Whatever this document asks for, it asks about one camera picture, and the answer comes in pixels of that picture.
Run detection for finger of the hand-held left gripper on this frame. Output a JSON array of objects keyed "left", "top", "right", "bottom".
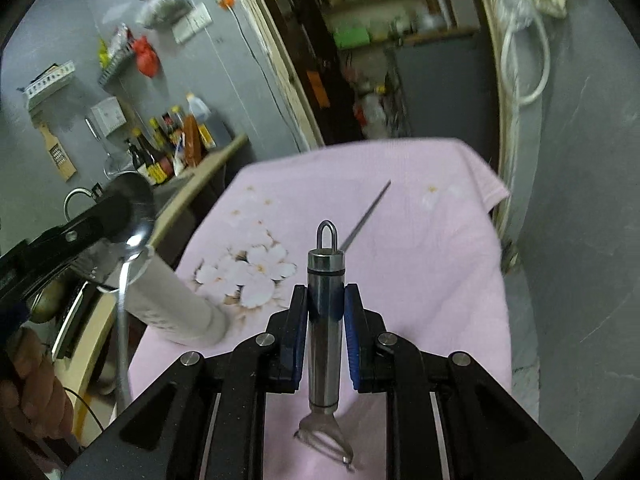
[{"left": 50, "top": 200, "right": 135, "bottom": 261}]

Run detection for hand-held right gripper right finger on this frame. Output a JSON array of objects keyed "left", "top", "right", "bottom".
[{"left": 342, "top": 284, "right": 583, "bottom": 480}]

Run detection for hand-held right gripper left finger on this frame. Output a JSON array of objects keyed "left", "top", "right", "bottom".
[{"left": 62, "top": 284, "right": 310, "bottom": 480}]

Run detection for steel peeler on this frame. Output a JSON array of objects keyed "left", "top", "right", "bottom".
[{"left": 294, "top": 220, "right": 357, "bottom": 472}]

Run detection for metal spoon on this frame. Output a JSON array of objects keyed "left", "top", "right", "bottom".
[{"left": 107, "top": 172, "right": 156, "bottom": 411}]

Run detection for white plastic utensil holder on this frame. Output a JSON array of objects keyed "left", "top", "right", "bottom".
[{"left": 97, "top": 240, "right": 231, "bottom": 347}]

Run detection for silver metal chopstick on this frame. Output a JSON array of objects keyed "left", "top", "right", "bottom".
[{"left": 340, "top": 180, "right": 392, "bottom": 252}]

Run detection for person's left hand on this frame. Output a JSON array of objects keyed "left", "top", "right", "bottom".
[{"left": 0, "top": 330, "right": 76, "bottom": 441}]

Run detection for metal faucet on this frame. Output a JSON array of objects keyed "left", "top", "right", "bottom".
[{"left": 62, "top": 187, "right": 101, "bottom": 221}]

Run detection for metal skimmer strainer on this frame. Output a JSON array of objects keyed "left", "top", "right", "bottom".
[{"left": 85, "top": 117, "right": 132, "bottom": 179}]

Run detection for dark pump bottle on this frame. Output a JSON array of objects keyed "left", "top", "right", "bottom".
[{"left": 125, "top": 139, "right": 150, "bottom": 181}]

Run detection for wooden grater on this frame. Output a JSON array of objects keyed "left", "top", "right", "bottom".
[{"left": 37, "top": 122, "right": 78, "bottom": 182}]

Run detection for yellow cap sauce bottle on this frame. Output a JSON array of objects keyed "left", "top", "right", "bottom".
[
  {"left": 150, "top": 119, "right": 175, "bottom": 166},
  {"left": 132, "top": 129, "right": 169, "bottom": 186}
]

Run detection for pink floral table cloth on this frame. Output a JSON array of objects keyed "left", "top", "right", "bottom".
[{"left": 127, "top": 137, "right": 513, "bottom": 480}]

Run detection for red chili powder bag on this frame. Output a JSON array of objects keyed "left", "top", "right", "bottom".
[{"left": 181, "top": 115, "right": 205, "bottom": 167}]

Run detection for red plastic bag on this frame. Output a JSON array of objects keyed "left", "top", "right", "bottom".
[{"left": 131, "top": 36, "right": 162, "bottom": 78}]

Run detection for red seasoning packets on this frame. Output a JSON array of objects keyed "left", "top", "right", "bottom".
[{"left": 110, "top": 24, "right": 134, "bottom": 58}]

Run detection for white plastic bag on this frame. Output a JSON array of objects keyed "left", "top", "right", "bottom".
[{"left": 352, "top": 87, "right": 401, "bottom": 141}]

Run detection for orange door sticker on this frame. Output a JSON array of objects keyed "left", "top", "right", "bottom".
[{"left": 306, "top": 71, "right": 331, "bottom": 108}]

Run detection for grey cabinet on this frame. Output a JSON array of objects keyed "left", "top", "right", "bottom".
[{"left": 387, "top": 35, "right": 501, "bottom": 161}]

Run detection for dark wooden door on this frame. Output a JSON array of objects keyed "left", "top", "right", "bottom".
[{"left": 250, "top": 0, "right": 361, "bottom": 147}]

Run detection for green box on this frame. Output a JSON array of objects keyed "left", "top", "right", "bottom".
[{"left": 332, "top": 25, "right": 372, "bottom": 50}]

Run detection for wooden cutting board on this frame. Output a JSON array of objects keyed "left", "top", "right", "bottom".
[{"left": 390, "top": 27, "right": 481, "bottom": 48}]

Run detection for white wall box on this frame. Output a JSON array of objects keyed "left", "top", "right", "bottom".
[{"left": 90, "top": 96, "right": 127, "bottom": 137}]

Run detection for white plastic wall basket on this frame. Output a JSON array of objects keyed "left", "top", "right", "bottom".
[{"left": 20, "top": 60, "right": 77, "bottom": 111}]

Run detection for metal wall rack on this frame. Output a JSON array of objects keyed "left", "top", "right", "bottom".
[{"left": 97, "top": 50, "right": 137, "bottom": 89}]

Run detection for black power cable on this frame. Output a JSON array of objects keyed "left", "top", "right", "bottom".
[{"left": 230, "top": 5, "right": 308, "bottom": 153}]

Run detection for white wall socket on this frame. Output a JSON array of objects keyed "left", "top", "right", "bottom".
[{"left": 189, "top": 2, "right": 213, "bottom": 31}]

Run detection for worn wooden door frame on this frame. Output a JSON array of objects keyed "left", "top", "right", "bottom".
[{"left": 220, "top": 0, "right": 523, "bottom": 271}]

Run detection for white hose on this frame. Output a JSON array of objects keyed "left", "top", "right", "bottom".
[{"left": 500, "top": 0, "right": 552, "bottom": 107}]

